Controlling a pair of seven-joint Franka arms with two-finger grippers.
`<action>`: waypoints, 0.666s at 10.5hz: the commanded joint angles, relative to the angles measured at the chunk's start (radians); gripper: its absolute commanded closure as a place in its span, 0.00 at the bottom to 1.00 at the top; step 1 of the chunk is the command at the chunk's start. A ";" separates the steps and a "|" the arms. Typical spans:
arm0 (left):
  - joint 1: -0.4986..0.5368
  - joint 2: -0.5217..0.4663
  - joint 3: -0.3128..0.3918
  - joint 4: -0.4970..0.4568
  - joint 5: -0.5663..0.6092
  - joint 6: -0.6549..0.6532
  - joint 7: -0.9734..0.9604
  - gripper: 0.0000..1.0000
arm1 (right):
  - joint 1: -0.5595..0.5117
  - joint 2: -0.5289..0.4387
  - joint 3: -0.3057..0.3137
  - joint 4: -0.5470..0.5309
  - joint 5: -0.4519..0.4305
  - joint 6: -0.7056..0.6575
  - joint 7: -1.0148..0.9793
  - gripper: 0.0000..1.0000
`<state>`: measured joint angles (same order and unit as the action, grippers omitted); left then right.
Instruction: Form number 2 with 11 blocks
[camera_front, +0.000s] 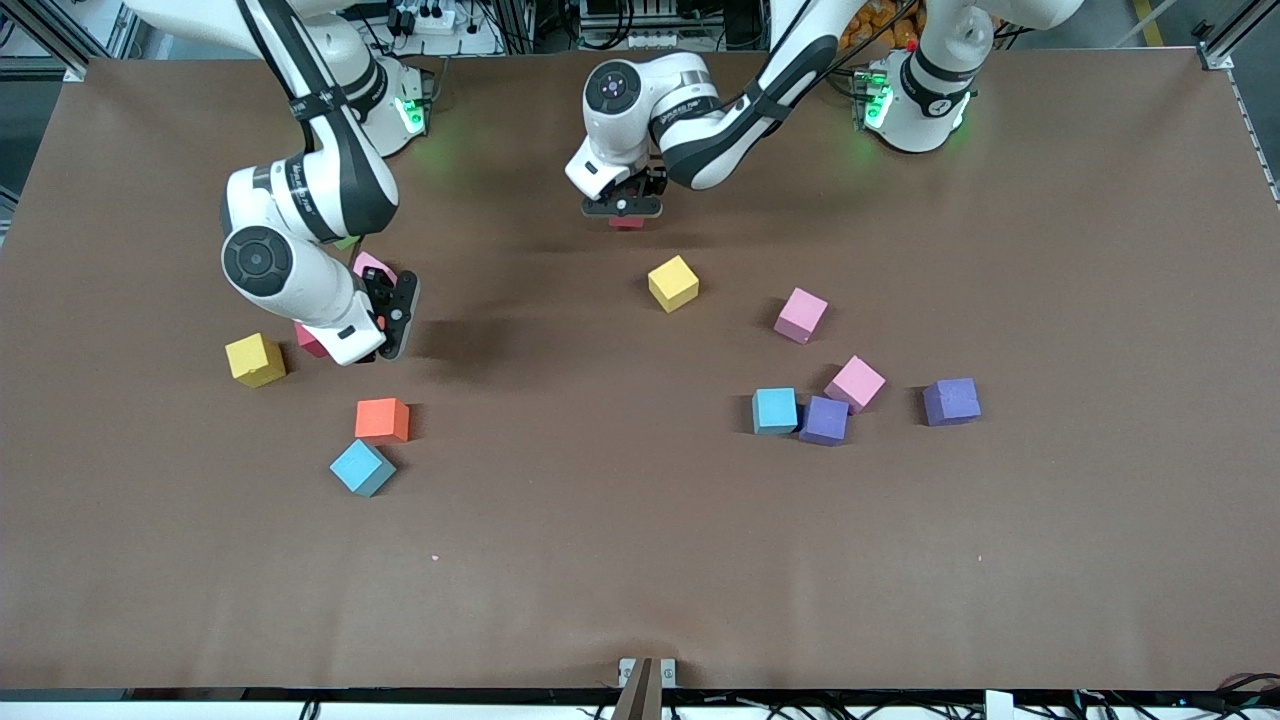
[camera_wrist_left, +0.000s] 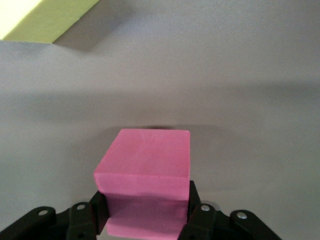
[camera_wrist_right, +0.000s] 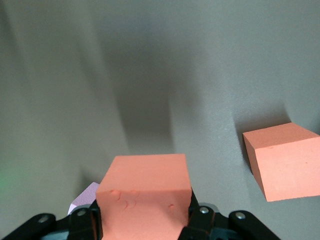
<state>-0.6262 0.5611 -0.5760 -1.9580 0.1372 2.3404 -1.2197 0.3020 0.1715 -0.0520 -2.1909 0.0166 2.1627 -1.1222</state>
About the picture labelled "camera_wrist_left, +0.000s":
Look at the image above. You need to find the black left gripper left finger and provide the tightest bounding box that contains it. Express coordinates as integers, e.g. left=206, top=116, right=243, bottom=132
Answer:
left=0, top=191, right=111, bottom=240

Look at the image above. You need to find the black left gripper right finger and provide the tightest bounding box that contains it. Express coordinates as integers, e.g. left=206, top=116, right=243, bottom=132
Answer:
left=176, top=179, right=285, bottom=240

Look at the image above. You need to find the red foam cube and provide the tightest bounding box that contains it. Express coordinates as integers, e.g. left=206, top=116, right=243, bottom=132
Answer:
left=93, top=128, right=192, bottom=237

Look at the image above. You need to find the yellow foam cube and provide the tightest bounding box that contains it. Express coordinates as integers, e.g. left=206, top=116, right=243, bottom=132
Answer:
left=0, top=0, right=101, bottom=46

